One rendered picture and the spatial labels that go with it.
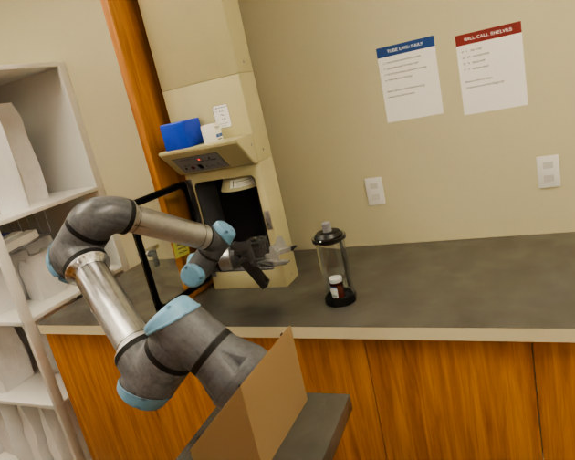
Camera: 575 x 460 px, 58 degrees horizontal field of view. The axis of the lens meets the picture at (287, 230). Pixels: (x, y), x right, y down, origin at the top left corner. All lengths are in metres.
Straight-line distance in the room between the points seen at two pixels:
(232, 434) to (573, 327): 0.85
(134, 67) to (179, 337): 1.14
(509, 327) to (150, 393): 0.89
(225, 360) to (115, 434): 1.42
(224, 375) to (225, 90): 1.05
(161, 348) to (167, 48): 1.14
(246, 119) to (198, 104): 0.19
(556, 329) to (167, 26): 1.50
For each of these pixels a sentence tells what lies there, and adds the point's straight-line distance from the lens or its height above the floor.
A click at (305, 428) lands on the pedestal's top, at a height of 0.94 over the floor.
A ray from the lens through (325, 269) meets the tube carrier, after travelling 1.63.
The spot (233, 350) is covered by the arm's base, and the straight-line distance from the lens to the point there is 1.06.
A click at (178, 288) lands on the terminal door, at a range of 1.90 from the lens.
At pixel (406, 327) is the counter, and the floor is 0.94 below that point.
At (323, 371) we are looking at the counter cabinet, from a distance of 1.69.
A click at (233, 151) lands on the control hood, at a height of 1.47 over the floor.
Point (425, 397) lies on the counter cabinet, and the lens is 1.63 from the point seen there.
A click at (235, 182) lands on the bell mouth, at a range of 1.89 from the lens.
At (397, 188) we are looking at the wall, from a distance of 2.11.
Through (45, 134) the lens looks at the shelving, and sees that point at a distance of 3.04.
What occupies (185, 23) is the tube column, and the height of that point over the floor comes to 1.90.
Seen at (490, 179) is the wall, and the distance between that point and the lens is 2.06.
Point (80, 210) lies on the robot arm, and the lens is 1.36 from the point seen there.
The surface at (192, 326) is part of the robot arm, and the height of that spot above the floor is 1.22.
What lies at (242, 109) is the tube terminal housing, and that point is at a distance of 1.79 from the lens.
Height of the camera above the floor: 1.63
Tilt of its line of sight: 15 degrees down
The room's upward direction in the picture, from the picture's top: 13 degrees counter-clockwise
